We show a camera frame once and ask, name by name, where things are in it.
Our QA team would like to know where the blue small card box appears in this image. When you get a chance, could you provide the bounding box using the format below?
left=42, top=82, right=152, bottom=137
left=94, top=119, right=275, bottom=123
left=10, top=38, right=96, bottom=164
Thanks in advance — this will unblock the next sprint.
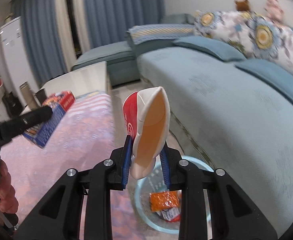
left=22, top=91, right=76, bottom=148

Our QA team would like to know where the orange snack wrapper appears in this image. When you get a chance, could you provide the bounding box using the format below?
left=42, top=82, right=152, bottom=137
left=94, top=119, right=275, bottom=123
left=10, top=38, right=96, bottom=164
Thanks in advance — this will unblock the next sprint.
left=150, top=191, right=180, bottom=212

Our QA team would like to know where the red white paper cup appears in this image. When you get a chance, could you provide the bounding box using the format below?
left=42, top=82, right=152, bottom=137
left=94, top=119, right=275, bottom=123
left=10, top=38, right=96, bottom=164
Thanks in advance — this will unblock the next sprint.
left=123, top=87, right=170, bottom=180

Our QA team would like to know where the light blue trash basket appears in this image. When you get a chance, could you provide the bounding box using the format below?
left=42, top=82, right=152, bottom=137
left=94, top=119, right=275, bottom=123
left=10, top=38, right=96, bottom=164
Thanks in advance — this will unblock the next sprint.
left=133, top=155, right=215, bottom=235

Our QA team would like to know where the person's left hand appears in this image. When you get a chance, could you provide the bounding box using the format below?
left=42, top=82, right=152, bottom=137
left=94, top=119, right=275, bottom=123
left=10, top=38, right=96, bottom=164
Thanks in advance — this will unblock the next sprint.
left=0, top=160, right=19, bottom=213

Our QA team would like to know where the black acoustic guitar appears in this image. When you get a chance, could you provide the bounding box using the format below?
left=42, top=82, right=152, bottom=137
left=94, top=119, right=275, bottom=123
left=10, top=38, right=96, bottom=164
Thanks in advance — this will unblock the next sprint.
left=2, top=92, right=24, bottom=118

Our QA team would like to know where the gold metal thermos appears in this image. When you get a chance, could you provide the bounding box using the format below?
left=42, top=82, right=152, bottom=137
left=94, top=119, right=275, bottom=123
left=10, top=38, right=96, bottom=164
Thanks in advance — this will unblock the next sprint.
left=20, top=81, right=40, bottom=110

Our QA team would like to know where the dark brown cup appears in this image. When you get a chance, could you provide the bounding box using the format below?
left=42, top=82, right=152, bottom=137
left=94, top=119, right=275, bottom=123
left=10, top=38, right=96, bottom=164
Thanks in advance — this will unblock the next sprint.
left=35, top=88, right=47, bottom=105

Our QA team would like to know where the white air conditioner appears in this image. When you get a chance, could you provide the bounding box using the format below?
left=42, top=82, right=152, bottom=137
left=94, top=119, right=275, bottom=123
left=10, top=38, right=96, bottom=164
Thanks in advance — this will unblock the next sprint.
left=0, top=17, right=38, bottom=106

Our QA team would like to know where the pink patterned table cloth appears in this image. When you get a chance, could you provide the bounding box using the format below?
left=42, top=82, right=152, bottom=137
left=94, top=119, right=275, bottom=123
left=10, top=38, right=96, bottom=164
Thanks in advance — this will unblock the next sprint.
left=0, top=90, right=182, bottom=240

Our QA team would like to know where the teal fabric sofa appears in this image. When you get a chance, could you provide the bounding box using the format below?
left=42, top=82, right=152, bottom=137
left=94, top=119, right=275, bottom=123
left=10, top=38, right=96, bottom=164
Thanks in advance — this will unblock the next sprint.
left=131, top=40, right=293, bottom=239

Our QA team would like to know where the teal sofa chaise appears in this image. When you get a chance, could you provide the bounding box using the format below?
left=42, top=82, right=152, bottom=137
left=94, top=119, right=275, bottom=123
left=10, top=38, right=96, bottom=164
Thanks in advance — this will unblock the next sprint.
left=71, top=13, right=195, bottom=87

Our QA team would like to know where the blue window curtain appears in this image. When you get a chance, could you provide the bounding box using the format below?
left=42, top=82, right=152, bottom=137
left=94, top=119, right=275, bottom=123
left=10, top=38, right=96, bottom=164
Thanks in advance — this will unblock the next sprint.
left=11, top=0, right=164, bottom=84

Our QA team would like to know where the striped sofa armrest cover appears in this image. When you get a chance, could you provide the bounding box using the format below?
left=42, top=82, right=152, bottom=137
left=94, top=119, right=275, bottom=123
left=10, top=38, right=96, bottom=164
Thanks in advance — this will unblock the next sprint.
left=127, top=24, right=194, bottom=45

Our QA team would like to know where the floral long pillow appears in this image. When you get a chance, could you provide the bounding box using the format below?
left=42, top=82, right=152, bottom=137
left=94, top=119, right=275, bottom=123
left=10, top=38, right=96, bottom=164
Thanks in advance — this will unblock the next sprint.
left=194, top=10, right=293, bottom=75

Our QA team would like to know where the pink plush toy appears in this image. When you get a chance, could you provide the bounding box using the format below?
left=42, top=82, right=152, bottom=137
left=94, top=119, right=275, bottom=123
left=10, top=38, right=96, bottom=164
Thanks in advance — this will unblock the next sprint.
left=265, top=0, right=284, bottom=22

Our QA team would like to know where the brown plush toy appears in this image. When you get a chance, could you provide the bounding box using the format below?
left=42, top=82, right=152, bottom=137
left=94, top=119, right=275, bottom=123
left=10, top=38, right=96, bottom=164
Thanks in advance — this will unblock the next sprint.
left=234, top=0, right=251, bottom=11

